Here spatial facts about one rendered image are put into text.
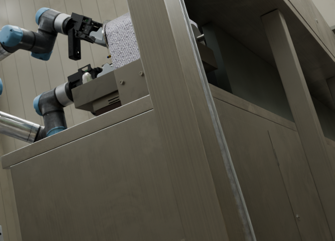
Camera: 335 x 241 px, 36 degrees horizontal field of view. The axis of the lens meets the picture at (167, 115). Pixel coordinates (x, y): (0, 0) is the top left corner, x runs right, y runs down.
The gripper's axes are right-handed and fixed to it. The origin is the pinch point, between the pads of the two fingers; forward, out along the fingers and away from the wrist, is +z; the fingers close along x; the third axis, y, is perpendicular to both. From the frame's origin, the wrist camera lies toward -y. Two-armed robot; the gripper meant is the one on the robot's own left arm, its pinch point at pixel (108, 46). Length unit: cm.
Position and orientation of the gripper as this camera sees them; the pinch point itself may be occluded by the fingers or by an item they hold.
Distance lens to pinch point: 184.4
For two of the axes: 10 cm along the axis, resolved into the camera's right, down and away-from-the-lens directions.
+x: 4.7, 1.3, 8.8
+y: 3.6, -9.3, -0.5
